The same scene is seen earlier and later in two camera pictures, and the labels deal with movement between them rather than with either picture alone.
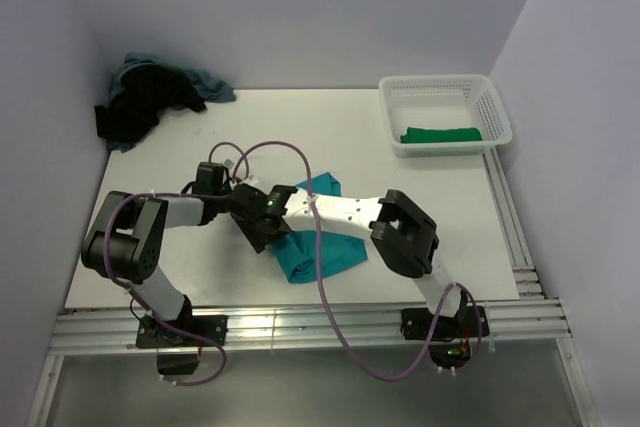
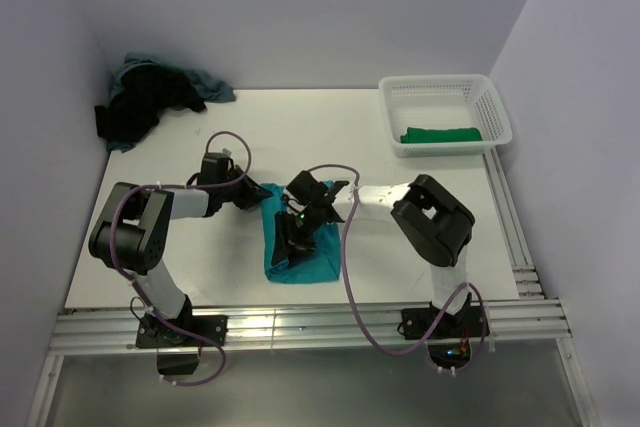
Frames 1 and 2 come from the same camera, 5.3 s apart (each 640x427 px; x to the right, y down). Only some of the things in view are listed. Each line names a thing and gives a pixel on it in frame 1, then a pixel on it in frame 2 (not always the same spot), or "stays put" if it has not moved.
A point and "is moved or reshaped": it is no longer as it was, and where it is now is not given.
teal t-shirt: (296, 250) is moved or reshaped
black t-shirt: (143, 92) stays put
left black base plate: (152, 333) stays put
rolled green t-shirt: (422, 135) stays put
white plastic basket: (444, 101) stays put
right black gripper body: (258, 238) -> (301, 228)
